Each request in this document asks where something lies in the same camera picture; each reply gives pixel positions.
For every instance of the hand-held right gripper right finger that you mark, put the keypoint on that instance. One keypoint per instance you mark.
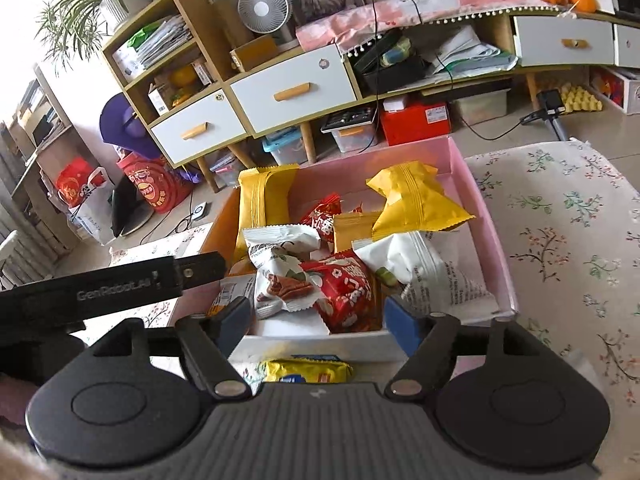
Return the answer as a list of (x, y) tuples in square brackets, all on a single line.
[(402, 327)]

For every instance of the gold snack packet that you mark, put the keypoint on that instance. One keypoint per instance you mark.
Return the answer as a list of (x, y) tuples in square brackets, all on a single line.
[(352, 232)]

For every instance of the yellow egg tray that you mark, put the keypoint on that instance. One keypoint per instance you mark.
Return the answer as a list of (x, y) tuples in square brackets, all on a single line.
[(581, 99)]

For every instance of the small red snack packet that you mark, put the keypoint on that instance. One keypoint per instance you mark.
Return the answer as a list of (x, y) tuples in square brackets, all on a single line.
[(320, 220)]

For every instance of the pink cardboard box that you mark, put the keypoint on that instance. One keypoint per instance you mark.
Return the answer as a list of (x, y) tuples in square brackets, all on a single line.
[(300, 345)]

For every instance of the blue lidded storage box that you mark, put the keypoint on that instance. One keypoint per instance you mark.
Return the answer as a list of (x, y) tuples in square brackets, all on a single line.
[(282, 147)]

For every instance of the small white box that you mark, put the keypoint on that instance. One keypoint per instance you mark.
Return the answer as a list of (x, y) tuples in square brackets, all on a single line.
[(397, 105)]

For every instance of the small wooden box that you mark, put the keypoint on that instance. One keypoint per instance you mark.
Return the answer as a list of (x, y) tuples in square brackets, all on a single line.
[(255, 52)]

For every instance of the wooden drawer cabinet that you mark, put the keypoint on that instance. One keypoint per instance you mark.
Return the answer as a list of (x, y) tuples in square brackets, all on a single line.
[(350, 80)]

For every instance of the black plastic bin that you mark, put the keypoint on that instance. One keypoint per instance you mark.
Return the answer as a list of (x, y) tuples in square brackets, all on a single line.
[(395, 80)]

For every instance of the pink patterned cloth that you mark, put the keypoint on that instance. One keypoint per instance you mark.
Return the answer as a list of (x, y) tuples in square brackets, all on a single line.
[(350, 22)]

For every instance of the white box red contents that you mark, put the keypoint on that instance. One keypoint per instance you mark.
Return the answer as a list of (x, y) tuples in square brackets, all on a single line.
[(617, 87)]

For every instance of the red cardboard box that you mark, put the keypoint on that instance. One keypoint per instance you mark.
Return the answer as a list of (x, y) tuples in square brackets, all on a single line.
[(415, 125)]

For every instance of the stack of documents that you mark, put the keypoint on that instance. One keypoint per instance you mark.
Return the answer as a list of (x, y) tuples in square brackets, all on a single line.
[(160, 42)]

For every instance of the pile of papers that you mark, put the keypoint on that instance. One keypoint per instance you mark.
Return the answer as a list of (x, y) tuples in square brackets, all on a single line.
[(475, 55)]

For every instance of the spider plant white pot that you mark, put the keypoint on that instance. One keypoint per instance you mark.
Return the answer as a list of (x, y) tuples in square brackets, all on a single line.
[(125, 0)]

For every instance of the white desk fan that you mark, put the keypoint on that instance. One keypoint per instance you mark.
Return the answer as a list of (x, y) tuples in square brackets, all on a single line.
[(262, 10)]

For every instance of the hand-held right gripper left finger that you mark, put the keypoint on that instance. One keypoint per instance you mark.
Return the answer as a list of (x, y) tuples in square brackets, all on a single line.
[(235, 325)]

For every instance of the small green packet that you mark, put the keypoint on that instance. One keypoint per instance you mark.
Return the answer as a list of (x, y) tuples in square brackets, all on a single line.
[(386, 276)]

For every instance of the white green snack packet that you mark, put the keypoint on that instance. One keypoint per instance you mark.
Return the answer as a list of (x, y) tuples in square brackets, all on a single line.
[(280, 260)]

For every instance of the black power adapter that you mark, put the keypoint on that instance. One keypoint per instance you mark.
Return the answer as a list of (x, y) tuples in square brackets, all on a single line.
[(550, 102)]

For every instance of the purple plush toy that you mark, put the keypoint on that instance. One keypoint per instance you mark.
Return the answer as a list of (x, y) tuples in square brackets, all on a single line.
[(125, 125)]

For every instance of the red gift bag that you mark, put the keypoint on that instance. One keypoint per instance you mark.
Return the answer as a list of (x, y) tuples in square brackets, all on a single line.
[(150, 185)]

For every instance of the white drawer round sticker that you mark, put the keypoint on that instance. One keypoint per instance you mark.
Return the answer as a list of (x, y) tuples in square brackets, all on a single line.
[(280, 75)]

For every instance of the orange fruit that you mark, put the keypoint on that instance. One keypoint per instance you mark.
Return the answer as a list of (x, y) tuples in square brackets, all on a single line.
[(584, 1), (181, 75)]

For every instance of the small white carton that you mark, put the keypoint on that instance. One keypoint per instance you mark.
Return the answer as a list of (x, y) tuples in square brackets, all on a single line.
[(159, 100)]

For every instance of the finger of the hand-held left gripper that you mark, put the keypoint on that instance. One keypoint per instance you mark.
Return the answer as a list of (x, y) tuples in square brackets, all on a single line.
[(202, 269)]

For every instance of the wooden shelf cabinet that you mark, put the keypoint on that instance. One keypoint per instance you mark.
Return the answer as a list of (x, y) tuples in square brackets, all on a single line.
[(200, 25)]

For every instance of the green yellow packet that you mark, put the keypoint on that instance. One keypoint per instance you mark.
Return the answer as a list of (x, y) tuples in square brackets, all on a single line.
[(397, 52)]

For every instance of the white red plastic bag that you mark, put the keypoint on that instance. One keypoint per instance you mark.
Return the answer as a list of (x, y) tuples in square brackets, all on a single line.
[(85, 205)]

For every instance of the small clear storage box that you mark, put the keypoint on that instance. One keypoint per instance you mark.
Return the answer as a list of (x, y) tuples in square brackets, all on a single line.
[(224, 170)]

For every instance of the cluttered wooden desk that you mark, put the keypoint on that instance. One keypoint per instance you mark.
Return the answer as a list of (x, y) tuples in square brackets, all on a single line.
[(45, 160)]

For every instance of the clear box orange contents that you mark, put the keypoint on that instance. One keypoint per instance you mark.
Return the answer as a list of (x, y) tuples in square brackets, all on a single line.
[(355, 141)]

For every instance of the red silver snack packet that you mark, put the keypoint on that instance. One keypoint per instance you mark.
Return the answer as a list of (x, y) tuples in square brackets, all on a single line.
[(345, 290)]

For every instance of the yellow snack packet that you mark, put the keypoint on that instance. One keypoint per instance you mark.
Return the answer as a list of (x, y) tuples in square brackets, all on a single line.
[(415, 205), (260, 200)]

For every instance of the yellow blue biscuit packet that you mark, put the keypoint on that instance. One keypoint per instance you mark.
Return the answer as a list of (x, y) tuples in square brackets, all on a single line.
[(300, 371)]

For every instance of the large white silver snack packet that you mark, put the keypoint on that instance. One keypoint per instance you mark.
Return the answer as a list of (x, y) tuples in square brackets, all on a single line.
[(425, 270)]

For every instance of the black flat board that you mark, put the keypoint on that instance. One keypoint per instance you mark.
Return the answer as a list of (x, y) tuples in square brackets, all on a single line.
[(130, 205)]

